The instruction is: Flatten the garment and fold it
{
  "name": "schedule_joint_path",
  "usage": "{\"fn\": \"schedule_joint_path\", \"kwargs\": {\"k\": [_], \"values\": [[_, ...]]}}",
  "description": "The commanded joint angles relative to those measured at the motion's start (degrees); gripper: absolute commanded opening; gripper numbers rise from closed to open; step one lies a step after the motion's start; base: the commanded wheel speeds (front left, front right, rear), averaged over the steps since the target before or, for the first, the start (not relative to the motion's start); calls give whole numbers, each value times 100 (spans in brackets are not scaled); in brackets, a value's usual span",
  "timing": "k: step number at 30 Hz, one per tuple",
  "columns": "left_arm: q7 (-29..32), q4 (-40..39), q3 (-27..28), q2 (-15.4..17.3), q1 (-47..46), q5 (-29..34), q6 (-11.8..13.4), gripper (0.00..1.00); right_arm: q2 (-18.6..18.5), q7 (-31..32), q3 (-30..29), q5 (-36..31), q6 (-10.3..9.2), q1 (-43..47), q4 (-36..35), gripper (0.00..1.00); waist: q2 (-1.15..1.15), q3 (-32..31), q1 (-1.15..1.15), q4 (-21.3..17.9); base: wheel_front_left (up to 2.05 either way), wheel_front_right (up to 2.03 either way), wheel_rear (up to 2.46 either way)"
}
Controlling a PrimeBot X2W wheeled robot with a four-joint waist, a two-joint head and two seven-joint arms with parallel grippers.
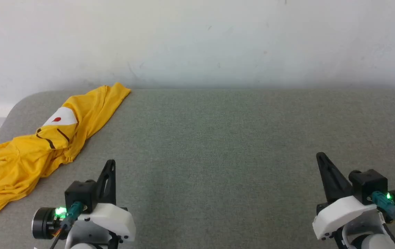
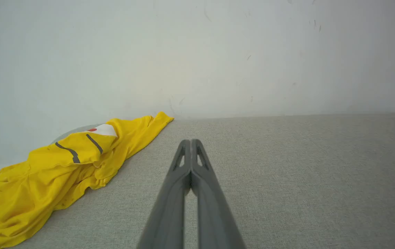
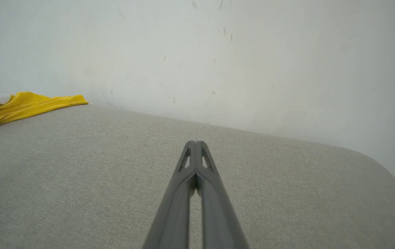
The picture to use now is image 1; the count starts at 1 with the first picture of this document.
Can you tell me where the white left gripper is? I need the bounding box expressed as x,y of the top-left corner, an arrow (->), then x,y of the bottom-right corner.
75,159 -> 137,242

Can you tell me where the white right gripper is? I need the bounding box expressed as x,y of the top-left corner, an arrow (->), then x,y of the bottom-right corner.
312,152 -> 377,240

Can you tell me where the yellow t-shirt with print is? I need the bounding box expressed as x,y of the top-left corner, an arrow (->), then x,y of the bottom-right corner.
0,82 -> 131,219

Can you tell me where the teal plug left camera cable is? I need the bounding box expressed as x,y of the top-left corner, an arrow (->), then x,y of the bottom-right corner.
49,202 -> 84,249

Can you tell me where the teal plug camera cable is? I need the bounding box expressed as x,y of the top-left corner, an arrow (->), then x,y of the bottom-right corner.
370,191 -> 395,232
49,202 -> 84,249

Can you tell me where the teal plug right camera cable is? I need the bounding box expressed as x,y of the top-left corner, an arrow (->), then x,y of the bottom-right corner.
370,191 -> 395,232

